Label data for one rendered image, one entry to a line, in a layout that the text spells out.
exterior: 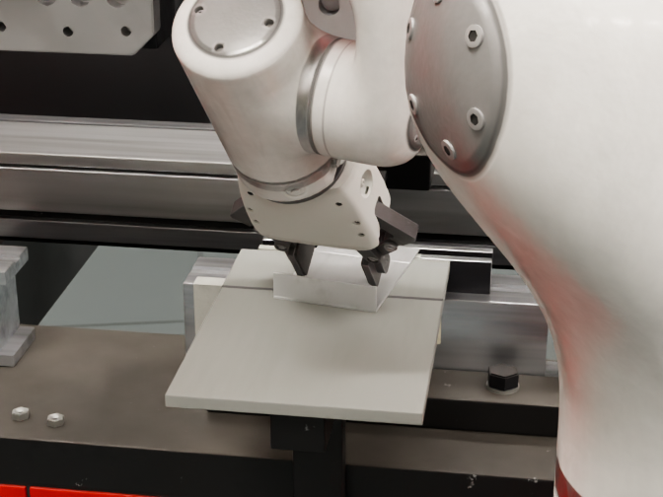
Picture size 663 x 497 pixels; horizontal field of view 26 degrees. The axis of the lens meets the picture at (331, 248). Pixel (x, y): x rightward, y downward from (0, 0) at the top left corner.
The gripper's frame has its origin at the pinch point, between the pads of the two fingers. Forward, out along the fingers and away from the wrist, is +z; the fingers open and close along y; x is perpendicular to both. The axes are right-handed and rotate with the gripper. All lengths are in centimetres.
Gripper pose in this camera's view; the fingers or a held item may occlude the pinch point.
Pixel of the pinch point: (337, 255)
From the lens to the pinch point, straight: 114.8
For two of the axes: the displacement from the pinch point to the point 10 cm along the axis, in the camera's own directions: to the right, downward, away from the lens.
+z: 2.1, 4.7, 8.6
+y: -9.5, -1.2, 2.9
